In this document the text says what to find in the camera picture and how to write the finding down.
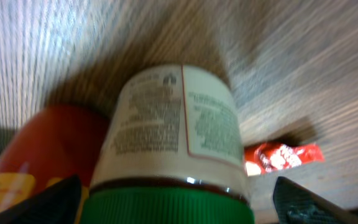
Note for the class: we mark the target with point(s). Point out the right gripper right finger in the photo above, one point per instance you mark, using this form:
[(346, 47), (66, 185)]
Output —
[(295, 204)]

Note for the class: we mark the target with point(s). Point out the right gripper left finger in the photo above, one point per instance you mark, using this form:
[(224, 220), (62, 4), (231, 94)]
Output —
[(42, 205)]

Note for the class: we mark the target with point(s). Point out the red coffee stick sachet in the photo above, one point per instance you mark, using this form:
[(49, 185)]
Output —
[(269, 157)]

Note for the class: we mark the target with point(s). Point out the sauce bottle green cap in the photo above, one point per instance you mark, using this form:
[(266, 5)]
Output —
[(57, 150)]

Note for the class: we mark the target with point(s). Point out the jar with green lid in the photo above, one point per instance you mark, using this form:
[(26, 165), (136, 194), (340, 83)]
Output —
[(172, 154)]

